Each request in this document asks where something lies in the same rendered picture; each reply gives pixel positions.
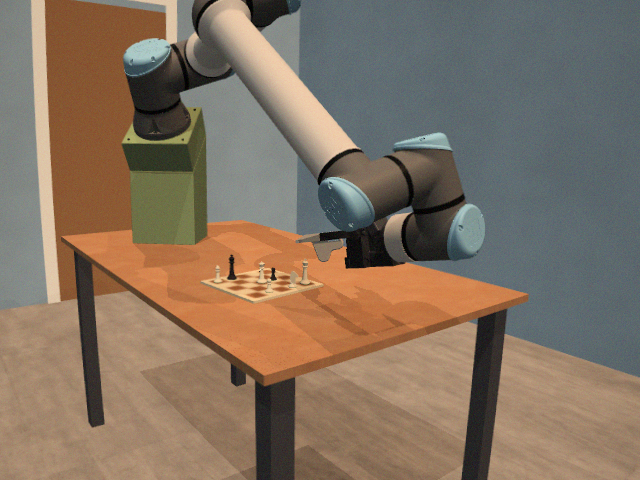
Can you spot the brown and cream chessboard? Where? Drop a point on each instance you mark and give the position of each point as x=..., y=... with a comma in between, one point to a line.
x=246, y=287

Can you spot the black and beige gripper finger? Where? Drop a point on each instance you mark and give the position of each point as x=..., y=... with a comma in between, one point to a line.
x=323, y=247

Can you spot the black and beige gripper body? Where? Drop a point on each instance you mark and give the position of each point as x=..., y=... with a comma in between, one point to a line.
x=364, y=251

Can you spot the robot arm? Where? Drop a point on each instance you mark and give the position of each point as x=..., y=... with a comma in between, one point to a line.
x=354, y=192

